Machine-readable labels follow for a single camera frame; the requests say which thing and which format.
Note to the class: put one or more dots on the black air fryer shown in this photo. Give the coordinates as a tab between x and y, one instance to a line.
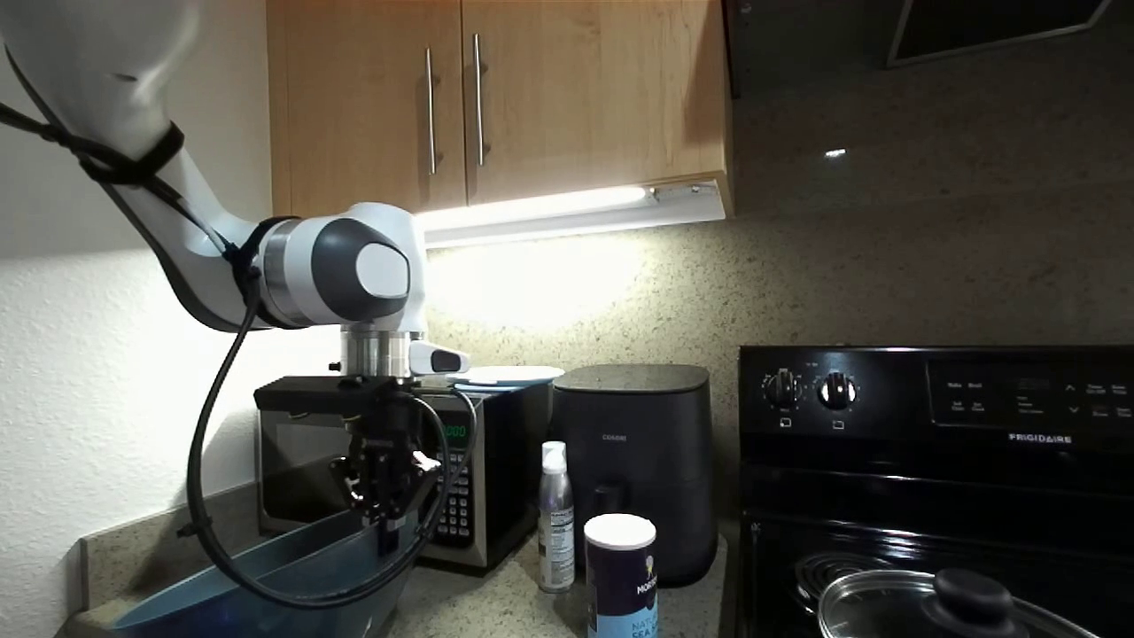
639	439

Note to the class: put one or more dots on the black range hood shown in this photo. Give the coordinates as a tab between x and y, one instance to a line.
782	44

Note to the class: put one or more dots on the under-cabinet light bar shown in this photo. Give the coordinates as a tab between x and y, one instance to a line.
563	214

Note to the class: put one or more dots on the black electric stove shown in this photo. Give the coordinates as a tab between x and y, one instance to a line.
1010	462

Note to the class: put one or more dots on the black stainless microwave oven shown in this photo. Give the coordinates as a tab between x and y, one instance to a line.
495	430

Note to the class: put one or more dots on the white spray bottle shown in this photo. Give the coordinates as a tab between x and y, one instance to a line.
553	517

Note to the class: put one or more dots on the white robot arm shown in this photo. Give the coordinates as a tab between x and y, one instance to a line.
95	76

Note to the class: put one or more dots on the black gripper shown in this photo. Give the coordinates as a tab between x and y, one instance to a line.
393	451

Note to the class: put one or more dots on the large blue bowl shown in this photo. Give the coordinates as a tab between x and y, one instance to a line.
338	580

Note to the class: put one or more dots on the blue canister white lid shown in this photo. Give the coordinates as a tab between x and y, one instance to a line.
620	574

